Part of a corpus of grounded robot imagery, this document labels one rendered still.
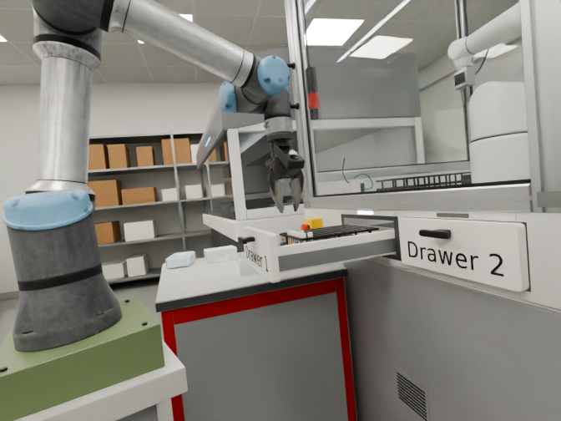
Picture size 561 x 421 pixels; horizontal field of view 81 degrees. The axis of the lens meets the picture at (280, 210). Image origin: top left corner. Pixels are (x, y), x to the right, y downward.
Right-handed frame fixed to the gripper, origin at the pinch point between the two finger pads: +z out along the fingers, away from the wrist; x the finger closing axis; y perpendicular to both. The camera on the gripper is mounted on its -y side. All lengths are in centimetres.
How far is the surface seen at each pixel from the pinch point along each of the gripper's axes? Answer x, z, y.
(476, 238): -21.2, 7.7, -39.5
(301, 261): 3.1, 12.0, -14.2
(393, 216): -22.8, 4.7, -14.2
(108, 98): 101, -163, 427
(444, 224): -21.1, 5.5, -32.5
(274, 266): 10.3, 11.8, -15.8
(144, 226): 71, 19, 378
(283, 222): -23, 11, 79
